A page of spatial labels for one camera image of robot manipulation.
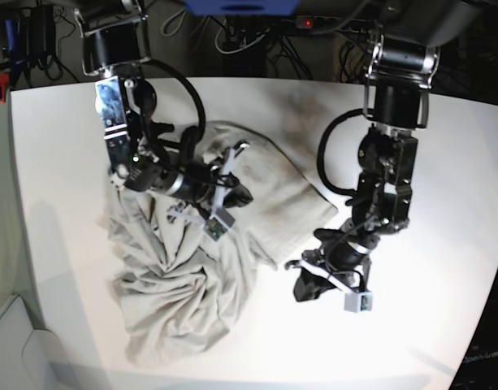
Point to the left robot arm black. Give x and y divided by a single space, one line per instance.
403 58

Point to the grey t-shirt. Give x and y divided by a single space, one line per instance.
180 291

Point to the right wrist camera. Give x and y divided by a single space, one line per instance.
218 223

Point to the blue handled tool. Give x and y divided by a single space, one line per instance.
12 36

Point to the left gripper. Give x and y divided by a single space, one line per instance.
319 276

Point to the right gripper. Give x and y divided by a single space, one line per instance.
202 187

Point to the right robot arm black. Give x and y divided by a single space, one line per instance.
115 49

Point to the black power strip red light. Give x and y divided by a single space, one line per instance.
315 23

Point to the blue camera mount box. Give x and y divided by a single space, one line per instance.
241 7

